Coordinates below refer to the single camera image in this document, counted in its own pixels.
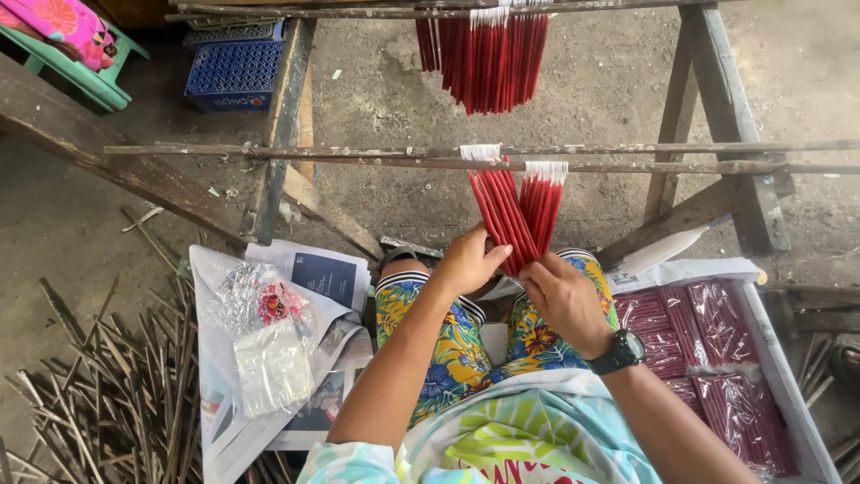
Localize person's right hand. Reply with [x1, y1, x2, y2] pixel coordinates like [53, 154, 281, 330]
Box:
[518, 252, 616, 361]

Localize person's left hand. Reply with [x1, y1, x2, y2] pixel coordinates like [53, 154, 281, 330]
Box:
[433, 222, 515, 297]

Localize floral patterned shorts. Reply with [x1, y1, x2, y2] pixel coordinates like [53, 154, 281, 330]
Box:
[374, 248, 620, 431]

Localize black wristwatch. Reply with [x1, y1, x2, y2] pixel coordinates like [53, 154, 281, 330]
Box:
[587, 328, 647, 376]

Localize dark sandal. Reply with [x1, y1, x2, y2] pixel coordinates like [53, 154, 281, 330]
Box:
[378, 245, 446, 271]

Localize long thin wooden rod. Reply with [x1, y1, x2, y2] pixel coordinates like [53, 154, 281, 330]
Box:
[153, 156, 860, 176]
[103, 140, 860, 160]
[164, 0, 706, 21]

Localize light printed shirt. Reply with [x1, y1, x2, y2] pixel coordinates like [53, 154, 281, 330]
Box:
[297, 367, 666, 484]

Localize group of wrapped red candle packets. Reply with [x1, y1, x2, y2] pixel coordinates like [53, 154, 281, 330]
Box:
[613, 280, 802, 480]

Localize spread of newspaper sheets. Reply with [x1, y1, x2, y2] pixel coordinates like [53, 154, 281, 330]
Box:
[189, 240, 375, 484]

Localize large bunch of red candles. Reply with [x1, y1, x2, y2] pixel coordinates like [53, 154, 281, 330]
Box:
[414, 0, 553, 117]

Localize grey wooden trestle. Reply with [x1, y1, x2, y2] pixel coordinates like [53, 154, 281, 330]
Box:
[238, 18, 385, 261]
[597, 3, 795, 271]

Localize crumpled clear plastic wrap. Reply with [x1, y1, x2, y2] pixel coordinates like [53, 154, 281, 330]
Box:
[203, 261, 317, 337]

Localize stack of clear plastic bags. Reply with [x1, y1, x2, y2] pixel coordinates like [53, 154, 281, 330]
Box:
[232, 321, 317, 419]

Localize white paper-lined box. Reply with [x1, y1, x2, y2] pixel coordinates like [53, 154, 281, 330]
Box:
[603, 257, 843, 484]

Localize small heap of wooden sticks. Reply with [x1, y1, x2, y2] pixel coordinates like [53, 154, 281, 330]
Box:
[793, 282, 860, 484]

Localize blue plastic crate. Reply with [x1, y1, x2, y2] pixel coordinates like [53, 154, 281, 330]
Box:
[183, 22, 287, 113]

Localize heap of thin wooden sticks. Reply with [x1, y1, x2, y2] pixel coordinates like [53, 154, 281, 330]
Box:
[0, 207, 297, 484]

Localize dark wooden beam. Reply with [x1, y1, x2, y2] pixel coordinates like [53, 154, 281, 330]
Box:
[0, 52, 251, 248]

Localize green plastic stool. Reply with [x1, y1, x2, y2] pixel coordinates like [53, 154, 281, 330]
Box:
[0, 20, 151, 113]

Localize pink floral cloth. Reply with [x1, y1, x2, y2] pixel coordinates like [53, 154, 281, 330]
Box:
[0, 0, 120, 73]

